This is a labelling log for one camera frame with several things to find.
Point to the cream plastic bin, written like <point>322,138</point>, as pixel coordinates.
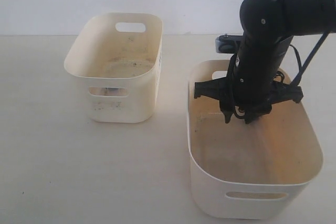
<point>117,50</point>
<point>247,171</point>

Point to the blue cap tube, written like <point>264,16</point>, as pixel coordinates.
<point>111,91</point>

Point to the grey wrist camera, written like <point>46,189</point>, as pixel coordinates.
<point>228,44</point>

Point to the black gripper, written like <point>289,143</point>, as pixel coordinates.
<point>253,82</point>

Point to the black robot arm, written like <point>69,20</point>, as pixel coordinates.
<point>265,22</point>

